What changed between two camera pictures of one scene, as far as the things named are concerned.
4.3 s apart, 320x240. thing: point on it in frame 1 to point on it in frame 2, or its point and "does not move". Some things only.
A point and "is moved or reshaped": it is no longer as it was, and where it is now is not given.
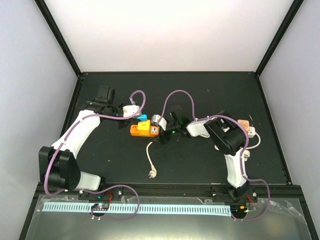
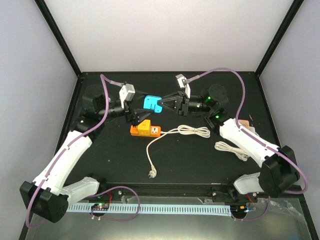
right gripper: [161, 139] to [181, 102]
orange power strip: [154, 131] does not move
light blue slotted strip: [139, 209] does not move
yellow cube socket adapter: [144, 128] does not move
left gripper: [120, 124] to [130, 117]
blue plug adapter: [143, 117] is moved or reshaped
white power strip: [251, 132] does not move
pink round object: [245, 123] does not move
